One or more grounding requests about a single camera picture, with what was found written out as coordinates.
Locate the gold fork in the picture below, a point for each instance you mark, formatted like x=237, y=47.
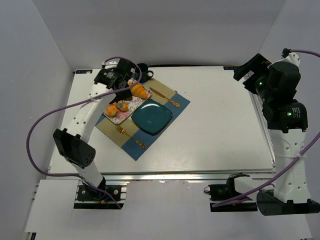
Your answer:
x=124, y=132

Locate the metal tongs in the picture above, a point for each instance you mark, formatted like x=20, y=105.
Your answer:
x=121, y=105

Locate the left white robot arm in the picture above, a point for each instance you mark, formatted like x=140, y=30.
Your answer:
x=72, y=142

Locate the small striped croissant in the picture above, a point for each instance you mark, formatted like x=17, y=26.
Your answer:
x=115, y=104

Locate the chocolate croissant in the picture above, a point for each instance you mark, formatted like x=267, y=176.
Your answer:
x=128, y=98

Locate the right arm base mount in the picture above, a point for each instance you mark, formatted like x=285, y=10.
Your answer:
x=219, y=192

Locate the teal square plate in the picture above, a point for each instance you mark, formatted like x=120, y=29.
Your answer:
x=152, y=117

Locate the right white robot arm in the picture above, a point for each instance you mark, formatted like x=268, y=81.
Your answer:
x=275, y=84

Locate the blue and beige placemat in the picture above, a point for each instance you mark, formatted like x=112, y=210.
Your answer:
x=127, y=144

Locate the floral rectangular tray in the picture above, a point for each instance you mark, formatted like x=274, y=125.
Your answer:
x=132, y=106

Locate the white foam board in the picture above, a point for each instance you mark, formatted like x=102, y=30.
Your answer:
x=52, y=206

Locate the dark green mug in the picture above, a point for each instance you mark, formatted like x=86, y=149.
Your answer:
x=146, y=73

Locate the gold butter knife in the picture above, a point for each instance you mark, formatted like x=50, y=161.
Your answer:
x=177, y=105

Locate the large striped croissant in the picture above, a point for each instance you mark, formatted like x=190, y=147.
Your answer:
x=139, y=91

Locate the right table logo sticker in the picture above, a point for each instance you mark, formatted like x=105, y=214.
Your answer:
x=229, y=68

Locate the left table logo sticker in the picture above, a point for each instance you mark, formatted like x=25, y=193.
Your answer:
x=83, y=71

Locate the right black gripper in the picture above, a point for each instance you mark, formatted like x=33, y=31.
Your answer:
x=250, y=72

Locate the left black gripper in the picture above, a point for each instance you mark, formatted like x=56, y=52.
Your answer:
x=128, y=81

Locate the table logo sticker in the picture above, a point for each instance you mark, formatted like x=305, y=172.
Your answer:
x=229, y=68
x=83, y=71

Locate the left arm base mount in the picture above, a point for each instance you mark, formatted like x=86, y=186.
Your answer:
x=86, y=194

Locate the round orange bun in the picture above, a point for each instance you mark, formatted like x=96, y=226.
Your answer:
x=111, y=111

